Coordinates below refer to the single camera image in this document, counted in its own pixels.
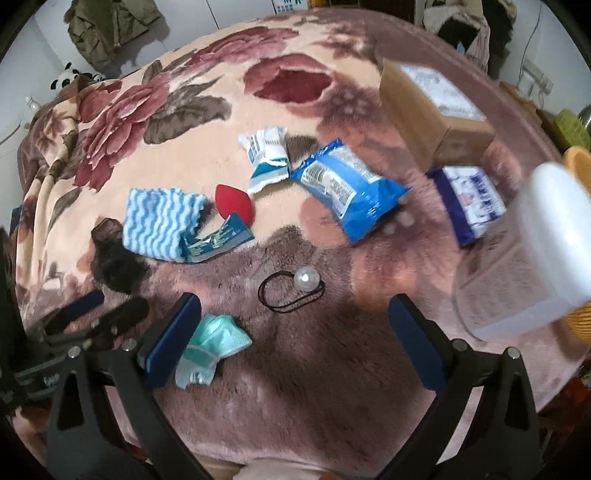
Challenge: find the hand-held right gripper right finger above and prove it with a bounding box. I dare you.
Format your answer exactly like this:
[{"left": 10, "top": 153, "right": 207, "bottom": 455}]
[{"left": 379, "top": 293, "right": 543, "bottom": 480}]

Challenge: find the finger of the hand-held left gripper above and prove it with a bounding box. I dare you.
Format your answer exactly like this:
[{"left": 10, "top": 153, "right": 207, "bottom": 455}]
[
  {"left": 39, "top": 290, "right": 106, "bottom": 335},
  {"left": 45, "top": 296, "right": 151, "bottom": 352}
]

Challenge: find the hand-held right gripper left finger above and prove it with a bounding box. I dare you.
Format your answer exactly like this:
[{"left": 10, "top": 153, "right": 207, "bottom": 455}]
[{"left": 46, "top": 292, "right": 211, "bottom": 480}]

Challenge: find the teal face mask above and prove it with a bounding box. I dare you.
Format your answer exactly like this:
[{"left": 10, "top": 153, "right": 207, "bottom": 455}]
[{"left": 174, "top": 314, "right": 254, "bottom": 388}]

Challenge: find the blue white striped cloth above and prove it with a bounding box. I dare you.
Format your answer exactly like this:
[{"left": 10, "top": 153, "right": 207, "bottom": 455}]
[{"left": 121, "top": 187, "right": 208, "bottom": 263}]

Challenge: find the black hair tie with pearl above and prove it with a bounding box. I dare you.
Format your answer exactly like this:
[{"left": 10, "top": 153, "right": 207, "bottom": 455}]
[{"left": 257, "top": 265, "right": 326, "bottom": 315}]

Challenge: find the red makeup sponge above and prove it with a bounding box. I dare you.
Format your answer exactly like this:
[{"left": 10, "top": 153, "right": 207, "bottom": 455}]
[{"left": 215, "top": 184, "right": 254, "bottom": 223}]

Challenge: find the blue wet wipe packet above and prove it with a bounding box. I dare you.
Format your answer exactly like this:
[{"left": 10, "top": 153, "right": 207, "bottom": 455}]
[{"left": 289, "top": 137, "right": 413, "bottom": 244}]

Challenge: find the orange plastic basket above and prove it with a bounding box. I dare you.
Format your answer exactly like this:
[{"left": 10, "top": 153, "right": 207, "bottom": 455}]
[{"left": 556, "top": 145, "right": 591, "bottom": 344}]

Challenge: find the teal foil packet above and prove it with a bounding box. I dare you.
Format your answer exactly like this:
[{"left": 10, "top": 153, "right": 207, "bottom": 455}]
[{"left": 180, "top": 212, "right": 256, "bottom": 265}]

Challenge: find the navy white tissue pack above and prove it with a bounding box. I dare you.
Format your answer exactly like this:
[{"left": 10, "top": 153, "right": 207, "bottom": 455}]
[{"left": 425, "top": 165, "right": 509, "bottom": 247}]

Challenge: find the white lidded plastic jar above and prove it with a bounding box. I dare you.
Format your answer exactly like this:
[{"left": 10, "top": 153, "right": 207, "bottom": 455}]
[{"left": 452, "top": 162, "right": 591, "bottom": 342}]

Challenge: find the white blue tissue packet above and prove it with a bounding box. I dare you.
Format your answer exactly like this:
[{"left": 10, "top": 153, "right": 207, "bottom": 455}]
[{"left": 238, "top": 127, "right": 291, "bottom": 195}]

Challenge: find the cardboard box with label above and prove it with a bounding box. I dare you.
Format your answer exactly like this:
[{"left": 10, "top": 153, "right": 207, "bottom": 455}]
[{"left": 379, "top": 59, "right": 497, "bottom": 169}]

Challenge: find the panda plush toy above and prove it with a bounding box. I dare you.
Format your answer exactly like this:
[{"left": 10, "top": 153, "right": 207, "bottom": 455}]
[{"left": 50, "top": 62, "right": 107, "bottom": 90}]

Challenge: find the olive green jacket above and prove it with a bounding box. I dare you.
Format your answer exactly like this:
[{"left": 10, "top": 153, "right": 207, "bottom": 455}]
[{"left": 67, "top": 0, "right": 164, "bottom": 70}]

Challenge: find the pile of clothes on chair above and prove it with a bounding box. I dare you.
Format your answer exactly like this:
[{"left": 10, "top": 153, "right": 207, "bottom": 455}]
[{"left": 416, "top": 0, "right": 515, "bottom": 75}]

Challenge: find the white wall outlet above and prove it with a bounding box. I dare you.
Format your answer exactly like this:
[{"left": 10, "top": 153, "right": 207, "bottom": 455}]
[{"left": 519, "top": 60, "right": 555, "bottom": 95}]

